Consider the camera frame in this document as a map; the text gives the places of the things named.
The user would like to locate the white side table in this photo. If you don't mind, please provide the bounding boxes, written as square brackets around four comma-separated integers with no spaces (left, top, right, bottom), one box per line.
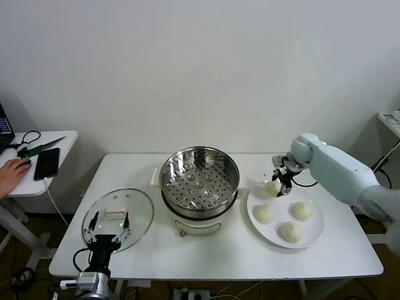
[0,130,78,273]

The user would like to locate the black floor cable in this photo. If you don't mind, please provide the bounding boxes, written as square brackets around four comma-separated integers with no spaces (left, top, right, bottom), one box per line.
[11,267,56,300]

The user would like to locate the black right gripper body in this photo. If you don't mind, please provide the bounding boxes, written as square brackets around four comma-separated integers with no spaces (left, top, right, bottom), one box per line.
[277,165,298,187]

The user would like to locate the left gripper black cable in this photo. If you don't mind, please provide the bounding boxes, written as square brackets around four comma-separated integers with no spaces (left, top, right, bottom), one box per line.
[72,247,93,273]

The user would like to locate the white steamed baozi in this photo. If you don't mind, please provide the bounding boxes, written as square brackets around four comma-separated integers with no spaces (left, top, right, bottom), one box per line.
[252,204,275,224]
[279,221,304,244]
[264,180,282,198]
[290,201,314,221]

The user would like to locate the white charging cable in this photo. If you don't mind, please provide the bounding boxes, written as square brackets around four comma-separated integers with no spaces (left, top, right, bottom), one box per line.
[43,177,69,228]

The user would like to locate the white shelf table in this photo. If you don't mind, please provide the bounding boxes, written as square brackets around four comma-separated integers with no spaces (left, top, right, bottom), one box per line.
[376,111,400,138]

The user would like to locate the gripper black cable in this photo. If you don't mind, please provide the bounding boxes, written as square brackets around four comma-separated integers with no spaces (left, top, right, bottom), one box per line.
[72,247,93,273]
[292,174,319,188]

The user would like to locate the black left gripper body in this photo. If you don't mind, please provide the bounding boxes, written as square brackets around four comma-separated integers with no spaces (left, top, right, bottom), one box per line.
[88,234,122,274]

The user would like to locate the glass lid with cream handle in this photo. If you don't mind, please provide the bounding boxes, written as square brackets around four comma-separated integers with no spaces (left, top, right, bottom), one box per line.
[81,187,154,254]

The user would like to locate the white floor cable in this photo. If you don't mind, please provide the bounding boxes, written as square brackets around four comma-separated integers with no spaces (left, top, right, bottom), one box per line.
[215,281,265,299]

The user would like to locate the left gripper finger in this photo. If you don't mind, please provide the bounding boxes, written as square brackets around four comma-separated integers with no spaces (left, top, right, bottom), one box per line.
[112,211,132,243]
[83,212,99,243]

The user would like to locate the stainless steel steamer basket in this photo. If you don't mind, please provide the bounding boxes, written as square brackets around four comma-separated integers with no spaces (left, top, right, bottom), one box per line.
[151,146,249,219]

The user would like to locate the black laptop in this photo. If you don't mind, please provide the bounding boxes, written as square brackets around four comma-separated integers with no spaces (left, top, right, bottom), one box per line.
[0,101,16,154]

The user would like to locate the white round plate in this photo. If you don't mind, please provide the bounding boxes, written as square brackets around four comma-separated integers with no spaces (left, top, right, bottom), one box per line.
[246,180,325,249]

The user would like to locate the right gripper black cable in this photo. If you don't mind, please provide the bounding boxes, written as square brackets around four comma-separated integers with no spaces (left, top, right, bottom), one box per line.
[292,174,319,188]

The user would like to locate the black smartphone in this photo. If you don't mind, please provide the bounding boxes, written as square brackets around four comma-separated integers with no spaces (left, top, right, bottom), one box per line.
[33,147,61,182]

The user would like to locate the black wall power cable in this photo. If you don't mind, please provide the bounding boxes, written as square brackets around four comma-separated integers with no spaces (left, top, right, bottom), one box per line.
[371,146,400,190]

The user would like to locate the cream electric cooker base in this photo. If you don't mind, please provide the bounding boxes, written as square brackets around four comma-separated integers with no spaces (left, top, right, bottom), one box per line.
[161,187,246,238]

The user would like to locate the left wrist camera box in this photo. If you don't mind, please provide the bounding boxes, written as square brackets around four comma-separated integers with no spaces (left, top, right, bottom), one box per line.
[59,271,111,291]

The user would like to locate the person's bare hand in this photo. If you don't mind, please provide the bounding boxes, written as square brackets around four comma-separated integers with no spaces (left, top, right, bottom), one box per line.
[0,157,33,199]

